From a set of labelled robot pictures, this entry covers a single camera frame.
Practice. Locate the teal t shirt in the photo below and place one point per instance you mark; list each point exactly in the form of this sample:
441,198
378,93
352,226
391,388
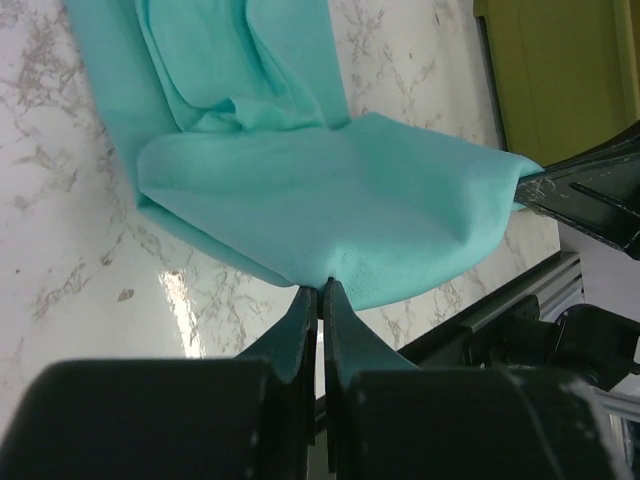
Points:
231,123

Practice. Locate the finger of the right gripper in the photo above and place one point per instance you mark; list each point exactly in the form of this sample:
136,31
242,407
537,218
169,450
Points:
598,197
620,151

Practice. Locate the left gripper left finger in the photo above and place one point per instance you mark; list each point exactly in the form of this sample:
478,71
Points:
246,417

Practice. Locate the olive green plastic bin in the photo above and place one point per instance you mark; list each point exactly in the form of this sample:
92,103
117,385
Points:
566,73

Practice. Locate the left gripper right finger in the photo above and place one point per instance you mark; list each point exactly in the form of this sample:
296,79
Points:
496,422

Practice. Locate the aluminium front rail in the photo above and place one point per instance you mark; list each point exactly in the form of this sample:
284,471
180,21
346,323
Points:
557,283

